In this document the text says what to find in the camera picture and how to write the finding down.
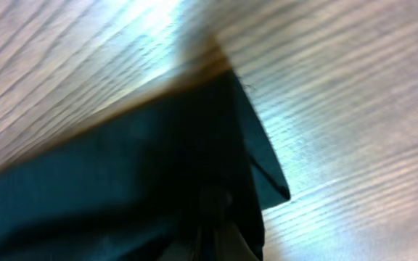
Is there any black t-shirt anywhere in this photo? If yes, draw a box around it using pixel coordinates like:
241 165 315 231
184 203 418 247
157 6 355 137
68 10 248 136
0 71 290 260

